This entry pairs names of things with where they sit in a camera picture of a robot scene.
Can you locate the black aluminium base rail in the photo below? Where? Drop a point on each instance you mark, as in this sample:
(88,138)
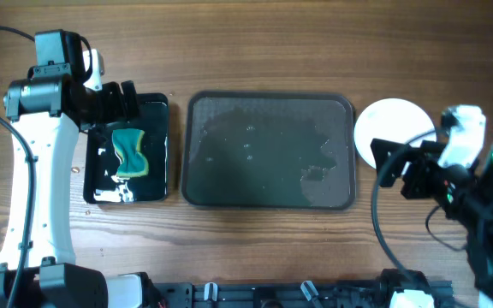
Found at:
(341,294)

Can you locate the white plate front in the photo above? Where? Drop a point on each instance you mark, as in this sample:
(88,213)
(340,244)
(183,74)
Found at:
(392,119)

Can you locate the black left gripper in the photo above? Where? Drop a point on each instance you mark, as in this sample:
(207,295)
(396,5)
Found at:
(115,112)

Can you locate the green yellow sponge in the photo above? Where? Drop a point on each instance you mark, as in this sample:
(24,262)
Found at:
(127,146)

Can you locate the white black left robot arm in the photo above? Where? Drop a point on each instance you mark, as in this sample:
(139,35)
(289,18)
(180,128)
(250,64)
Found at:
(45,113)

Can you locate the black water tray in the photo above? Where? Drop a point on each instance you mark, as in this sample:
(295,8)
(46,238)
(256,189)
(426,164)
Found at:
(101,185)

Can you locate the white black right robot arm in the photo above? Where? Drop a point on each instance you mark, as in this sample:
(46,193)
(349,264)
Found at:
(472,207)

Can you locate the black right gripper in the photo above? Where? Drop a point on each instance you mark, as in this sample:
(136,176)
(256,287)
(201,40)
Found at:
(424,164)

